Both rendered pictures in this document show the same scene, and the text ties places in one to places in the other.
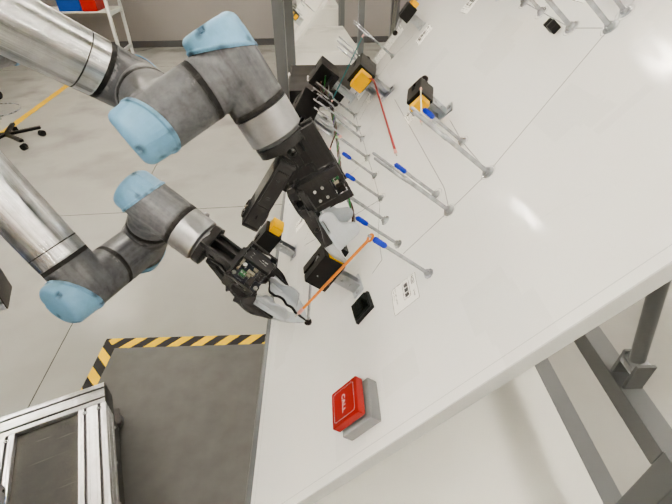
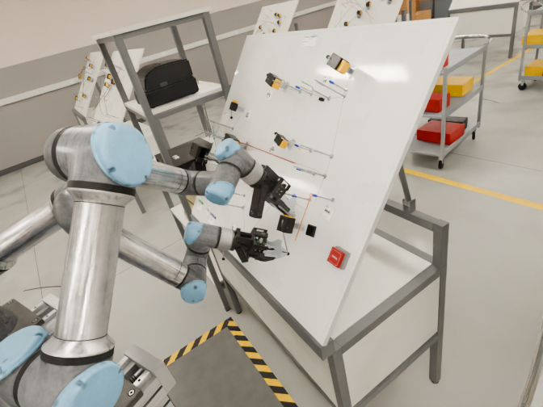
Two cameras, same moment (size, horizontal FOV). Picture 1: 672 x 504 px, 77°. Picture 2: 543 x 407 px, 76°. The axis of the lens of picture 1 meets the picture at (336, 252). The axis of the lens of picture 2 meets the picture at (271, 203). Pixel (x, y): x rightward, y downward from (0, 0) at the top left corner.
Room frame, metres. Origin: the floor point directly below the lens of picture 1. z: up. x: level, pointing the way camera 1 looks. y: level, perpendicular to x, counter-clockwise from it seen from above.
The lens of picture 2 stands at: (-0.39, 0.45, 1.84)
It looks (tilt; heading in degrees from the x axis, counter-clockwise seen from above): 30 degrees down; 337
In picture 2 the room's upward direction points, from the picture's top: 14 degrees counter-clockwise
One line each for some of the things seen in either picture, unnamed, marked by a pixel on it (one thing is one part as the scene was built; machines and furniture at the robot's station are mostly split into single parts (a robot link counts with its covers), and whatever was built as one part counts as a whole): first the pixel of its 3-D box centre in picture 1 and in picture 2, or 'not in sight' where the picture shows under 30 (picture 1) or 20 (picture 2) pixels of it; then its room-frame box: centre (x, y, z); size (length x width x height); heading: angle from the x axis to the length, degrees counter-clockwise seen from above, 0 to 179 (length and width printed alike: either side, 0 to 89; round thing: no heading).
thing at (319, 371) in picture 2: not in sight; (290, 333); (0.55, 0.11, 0.60); 0.55 x 0.03 x 0.39; 2
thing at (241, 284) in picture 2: not in sight; (233, 270); (1.10, 0.12, 0.60); 0.55 x 0.02 x 0.39; 2
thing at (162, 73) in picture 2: not in sight; (162, 81); (1.66, 0.02, 1.56); 0.30 x 0.23 x 0.19; 94
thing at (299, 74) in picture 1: (330, 84); (187, 156); (1.70, 0.02, 1.09); 0.35 x 0.33 x 0.07; 2
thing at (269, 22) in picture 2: not in sight; (273, 54); (5.98, -3.15, 0.83); 1.18 x 0.72 x 1.65; 4
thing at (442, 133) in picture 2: not in sight; (443, 99); (1.94, -2.71, 0.54); 0.99 x 0.50 x 1.08; 102
